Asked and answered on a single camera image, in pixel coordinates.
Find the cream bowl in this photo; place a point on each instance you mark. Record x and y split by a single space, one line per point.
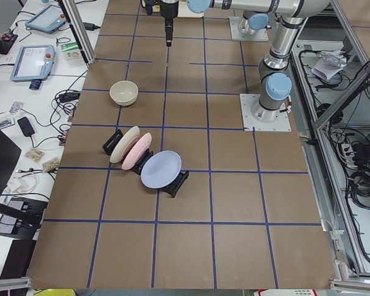
124 93

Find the cream rectangular tray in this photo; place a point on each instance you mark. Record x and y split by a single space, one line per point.
184 12

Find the green white small box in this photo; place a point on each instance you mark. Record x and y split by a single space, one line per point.
70 51

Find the blue teach pendant far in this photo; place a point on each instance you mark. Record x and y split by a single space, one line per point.
47 20

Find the blue teach pendant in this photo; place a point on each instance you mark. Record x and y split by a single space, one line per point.
47 20
33 63

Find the cream plate in rack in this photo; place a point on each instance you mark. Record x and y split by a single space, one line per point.
124 144

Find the blue teach pendant near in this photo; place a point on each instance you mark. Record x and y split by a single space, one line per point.
33 63

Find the pink plate in rack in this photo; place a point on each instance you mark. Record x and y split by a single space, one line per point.
137 151

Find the lavender plate in rack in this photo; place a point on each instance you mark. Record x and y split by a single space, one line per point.
161 169

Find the crumpled white papers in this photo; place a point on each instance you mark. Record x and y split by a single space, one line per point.
329 64

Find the black dish rack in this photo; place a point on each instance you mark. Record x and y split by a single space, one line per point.
170 189

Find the black power adapter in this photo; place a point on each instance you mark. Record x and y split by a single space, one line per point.
26 127

